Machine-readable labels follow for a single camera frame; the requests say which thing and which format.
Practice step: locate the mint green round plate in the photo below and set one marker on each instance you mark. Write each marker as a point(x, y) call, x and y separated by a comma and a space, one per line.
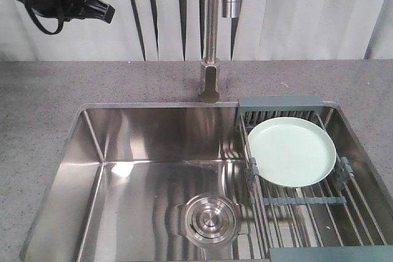
point(292, 152)

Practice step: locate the teal roll-up drying rack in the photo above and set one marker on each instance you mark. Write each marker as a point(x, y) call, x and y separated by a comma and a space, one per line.
point(345, 217)

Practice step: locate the stainless steel faucet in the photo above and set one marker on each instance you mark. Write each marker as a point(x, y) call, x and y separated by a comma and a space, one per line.
point(209, 89)

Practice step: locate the stainless steel sink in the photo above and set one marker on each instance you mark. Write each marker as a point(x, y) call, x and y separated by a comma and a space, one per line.
point(126, 173)

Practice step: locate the white pleated curtain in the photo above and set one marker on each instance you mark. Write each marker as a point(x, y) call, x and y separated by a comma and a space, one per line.
point(173, 30)

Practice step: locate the sink drain strainer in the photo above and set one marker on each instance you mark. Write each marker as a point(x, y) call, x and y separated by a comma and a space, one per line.
point(211, 220)

